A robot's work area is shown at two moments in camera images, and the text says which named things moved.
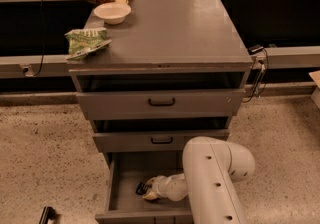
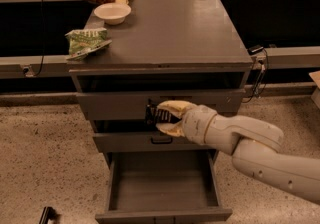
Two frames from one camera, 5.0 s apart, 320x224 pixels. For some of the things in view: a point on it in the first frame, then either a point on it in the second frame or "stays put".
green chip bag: x=82 y=41 stays put
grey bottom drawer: x=128 y=169 stays put
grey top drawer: x=156 y=95 stays put
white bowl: x=112 y=12 stays put
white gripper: x=161 y=185 -> x=196 y=123
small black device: x=142 y=188 -> x=154 y=116
